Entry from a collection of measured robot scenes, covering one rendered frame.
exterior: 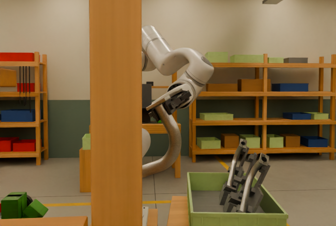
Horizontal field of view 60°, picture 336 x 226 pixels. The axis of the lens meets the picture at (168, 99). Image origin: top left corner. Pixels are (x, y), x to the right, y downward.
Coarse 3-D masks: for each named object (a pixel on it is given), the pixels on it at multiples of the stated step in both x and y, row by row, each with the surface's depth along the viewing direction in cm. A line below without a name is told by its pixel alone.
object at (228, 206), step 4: (248, 156) 158; (252, 156) 154; (256, 156) 153; (248, 160) 155; (252, 160) 154; (252, 164) 153; (248, 168) 157; (248, 172) 154; (244, 184) 152; (228, 196) 154; (224, 204) 157; (228, 204) 146; (232, 204) 144; (224, 208) 153; (228, 208) 145
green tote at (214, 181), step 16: (192, 176) 186; (208, 176) 186; (224, 176) 185; (192, 208) 130; (272, 208) 141; (192, 224) 126; (208, 224) 126; (224, 224) 126; (240, 224) 126; (256, 224) 125; (272, 224) 125
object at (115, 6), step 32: (96, 0) 50; (128, 0) 50; (96, 32) 50; (128, 32) 50; (96, 64) 50; (128, 64) 51; (96, 96) 50; (128, 96) 51; (96, 128) 51; (128, 128) 51; (96, 160) 51; (128, 160) 51; (96, 192) 51; (128, 192) 52; (96, 224) 51; (128, 224) 52
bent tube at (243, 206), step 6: (264, 156) 134; (258, 162) 132; (264, 162) 132; (252, 168) 140; (258, 168) 138; (252, 174) 140; (246, 180) 140; (252, 180) 140; (246, 186) 138; (246, 192) 135; (246, 198) 133; (240, 204) 132; (246, 204) 131; (240, 210) 129
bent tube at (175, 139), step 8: (168, 96) 71; (152, 104) 69; (160, 104) 69; (160, 112) 69; (168, 120) 69; (168, 128) 70; (176, 128) 70; (168, 136) 71; (176, 136) 70; (176, 144) 70; (168, 152) 71; (176, 152) 70; (160, 160) 72; (168, 160) 71; (144, 168) 74; (152, 168) 73; (160, 168) 72; (144, 176) 75
